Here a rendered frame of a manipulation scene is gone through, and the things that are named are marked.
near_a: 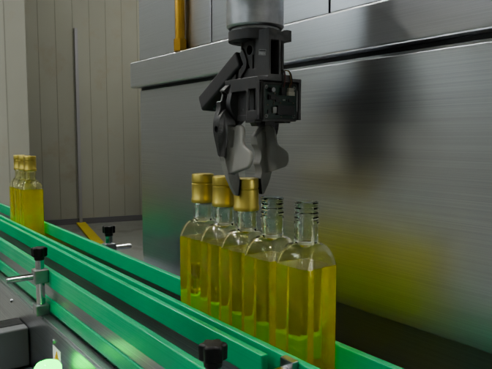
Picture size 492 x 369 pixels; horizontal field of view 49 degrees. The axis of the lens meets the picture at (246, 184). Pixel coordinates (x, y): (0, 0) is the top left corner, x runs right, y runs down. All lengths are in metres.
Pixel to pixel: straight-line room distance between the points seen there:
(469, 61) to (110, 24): 7.59
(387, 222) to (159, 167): 0.69
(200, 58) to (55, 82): 6.86
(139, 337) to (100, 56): 7.36
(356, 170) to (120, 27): 7.48
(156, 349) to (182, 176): 0.55
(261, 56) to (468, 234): 0.32
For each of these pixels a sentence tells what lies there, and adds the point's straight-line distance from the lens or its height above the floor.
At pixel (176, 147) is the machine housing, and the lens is 1.21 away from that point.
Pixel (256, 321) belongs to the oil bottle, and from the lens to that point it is 0.71.
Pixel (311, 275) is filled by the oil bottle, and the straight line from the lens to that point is 0.64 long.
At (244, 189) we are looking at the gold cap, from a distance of 0.73.
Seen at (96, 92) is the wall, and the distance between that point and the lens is 7.96.
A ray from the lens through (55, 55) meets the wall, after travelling 7.95.
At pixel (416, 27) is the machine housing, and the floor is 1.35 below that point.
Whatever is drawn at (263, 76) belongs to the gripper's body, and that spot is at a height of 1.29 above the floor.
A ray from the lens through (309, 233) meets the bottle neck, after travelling 0.65.
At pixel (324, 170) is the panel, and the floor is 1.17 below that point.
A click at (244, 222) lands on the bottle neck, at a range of 0.74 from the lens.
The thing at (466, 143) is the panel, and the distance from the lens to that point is 0.66.
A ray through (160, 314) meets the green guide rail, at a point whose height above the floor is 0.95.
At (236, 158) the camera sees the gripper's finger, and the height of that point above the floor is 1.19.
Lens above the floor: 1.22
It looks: 5 degrees down
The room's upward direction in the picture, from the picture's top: straight up
